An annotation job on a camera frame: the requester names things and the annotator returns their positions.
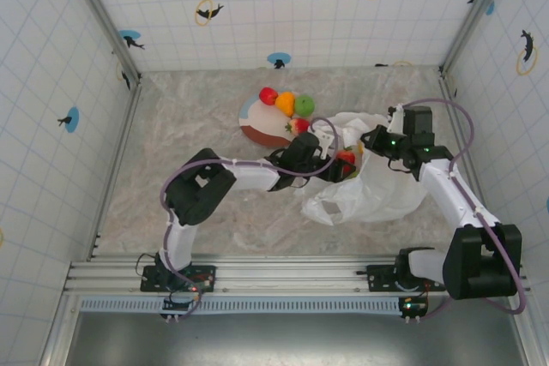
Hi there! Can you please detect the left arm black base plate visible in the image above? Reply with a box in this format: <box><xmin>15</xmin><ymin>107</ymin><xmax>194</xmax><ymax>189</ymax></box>
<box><xmin>140</xmin><ymin>263</ymin><xmax>218</xmax><ymax>294</ymax></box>

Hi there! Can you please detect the wrinkled orange fruit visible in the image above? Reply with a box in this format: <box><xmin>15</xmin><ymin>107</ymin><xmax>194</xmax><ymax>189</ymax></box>
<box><xmin>274</xmin><ymin>91</ymin><xmax>297</xmax><ymax>117</ymax></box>

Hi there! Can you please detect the aluminium frame post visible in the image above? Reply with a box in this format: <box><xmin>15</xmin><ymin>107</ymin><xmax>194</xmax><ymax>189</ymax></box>
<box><xmin>62</xmin><ymin>0</ymin><xmax>142</xmax><ymax>82</ymax></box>
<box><xmin>439</xmin><ymin>0</ymin><xmax>514</xmax><ymax>74</ymax></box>

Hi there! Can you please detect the small dolphin ring sticker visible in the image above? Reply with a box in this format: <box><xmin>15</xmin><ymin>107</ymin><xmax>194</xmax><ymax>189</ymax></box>
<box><xmin>195</xmin><ymin>0</ymin><xmax>226</xmax><ymax>27</ymax></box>

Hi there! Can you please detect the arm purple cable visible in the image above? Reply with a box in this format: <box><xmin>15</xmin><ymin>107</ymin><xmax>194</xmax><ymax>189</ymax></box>
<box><xmin>401</xmin><ymin>98</ymin><xmax>528</xmax><ymax>320</ymax></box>
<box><xmin>160</xmin><ymin>116</ymin><xmax>341</xmax><ymax>320</ymax></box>

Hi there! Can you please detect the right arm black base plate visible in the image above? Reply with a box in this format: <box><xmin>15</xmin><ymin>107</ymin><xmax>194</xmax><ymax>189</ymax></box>
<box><xmin>366</xmin><ymin>263</ymin><xmax>447</xmax><ymax>294</ymax></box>

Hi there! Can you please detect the white slotted cable duct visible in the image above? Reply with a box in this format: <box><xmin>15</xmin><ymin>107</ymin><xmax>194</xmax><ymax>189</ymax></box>
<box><xmin>79</xmin><ymin>296</ymin><xmax>430</xmax><ymax>314</ymax></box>

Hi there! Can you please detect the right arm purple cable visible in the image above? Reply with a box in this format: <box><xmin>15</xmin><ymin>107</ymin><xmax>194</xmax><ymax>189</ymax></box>
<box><xmin>401</xmin><ymin>98</ymin><xmax>528</xmax><ymax>320</ymax></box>

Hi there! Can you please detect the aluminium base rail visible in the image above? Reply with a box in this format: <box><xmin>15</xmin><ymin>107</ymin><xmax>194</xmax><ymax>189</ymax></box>
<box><xmin>63</xmin><ymin>254</ymin><xmax>533</xmax><ymax>297</ymax></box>

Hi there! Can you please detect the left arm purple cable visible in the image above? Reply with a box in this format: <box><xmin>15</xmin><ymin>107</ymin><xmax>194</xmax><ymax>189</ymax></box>
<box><xmin>160</xmin><ymin>116</ymin><xmax>341</xmax><ymax>320</ymax></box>

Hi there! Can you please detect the white plastic bag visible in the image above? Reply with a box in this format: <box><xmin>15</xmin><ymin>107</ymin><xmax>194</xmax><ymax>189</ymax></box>
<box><xmin>299</xmin><ymin>111</ymin><xmax>430</xmax><ymax>226</ymax></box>

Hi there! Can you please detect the round plate blue brown rim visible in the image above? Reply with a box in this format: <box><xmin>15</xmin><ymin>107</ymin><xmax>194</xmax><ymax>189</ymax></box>
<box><xmin>238</xmin><ymin>95</ymin><xmax>317</xmax><ymax>148</ymax></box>

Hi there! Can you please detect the grey metal sheet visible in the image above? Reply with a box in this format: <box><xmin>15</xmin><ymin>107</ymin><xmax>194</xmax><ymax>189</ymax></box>
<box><xmin>70</xmin><ymin>312</ymin><xmax>527</xmax><ymax>366</ymax></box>

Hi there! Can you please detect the strawberry with green leaves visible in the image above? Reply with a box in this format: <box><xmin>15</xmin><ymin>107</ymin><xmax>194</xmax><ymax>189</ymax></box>
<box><xmin>284</xmin><ymin>117</ymin><xmax>311</xmax><ymax>135</ymax></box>

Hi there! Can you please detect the round green apple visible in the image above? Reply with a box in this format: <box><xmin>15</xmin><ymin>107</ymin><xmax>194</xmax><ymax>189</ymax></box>
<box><xmin>293</xmin><ymin>94</ymin><xmax>317</xmax><ymax>117</ymax></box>

